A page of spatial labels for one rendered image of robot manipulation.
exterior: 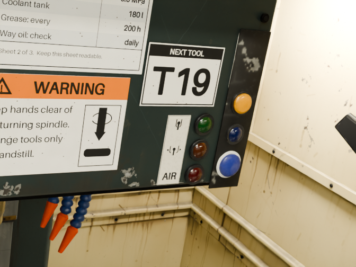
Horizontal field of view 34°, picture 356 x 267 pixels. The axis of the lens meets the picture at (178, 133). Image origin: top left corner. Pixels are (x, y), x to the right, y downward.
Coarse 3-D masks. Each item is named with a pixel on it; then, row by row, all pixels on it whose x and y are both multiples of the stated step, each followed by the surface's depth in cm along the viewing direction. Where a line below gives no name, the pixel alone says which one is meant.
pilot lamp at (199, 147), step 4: (200, 144) 68; (204, 144) 68; (196, 148) 68; (200, 148) 68; (204, 148) 68; (196, 152) 68; (200, 152) 68; (204, 152) 69; (196, 156) 68; (200, 156) 69
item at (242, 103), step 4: (240, 96) 68; (244, 96) 68; (248, 96) 69; (236, 100) 68; (240, 100) 68; (244, 100) 69; (248, 100) 69; (236, 104) 68; (240, 104) 69; (244, 104) 69; (248, 104) 69; (236, 108) 69; (240, 108) 69; (244, 108) 69; (248, 108) 69; (240, 112) 69; (244, 112) 69
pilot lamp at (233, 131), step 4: (236, 128) 70; (240, 128) 70; (232, 132) 70; (236, 132) 70; (240, 132) 70; (232, 136) 70; (236, 136) 70; (240, 136) 71; (232, 140) 70; (236, 140) 71
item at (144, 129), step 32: (160, 0) 59; (192, 0) 61; (224, 0) 63; (256, 0) 65; (160, 32) 61; (192, 32) 63; (224, 32) 65; (224, 64) 66; (128, 96) 61; (224, 96) 68; (128, 128) 63; (160, 128) 65; (192, 128) 67; (128, 160) 64; (160, 160) 67; (192, 160) 69; (0, 192) 58; (32, 192) 60; (64, 192) 62; (96, 192) 64
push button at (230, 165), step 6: (228, 156) 71; (234, 156) 71; (222, 162) 70; (228, 162) 71; (234, 162) 71; (240, 162) 72; (222, 168) 71; (228, 168) 71; (234, 168) 72; (222, 174) 71; (228, 174) 71
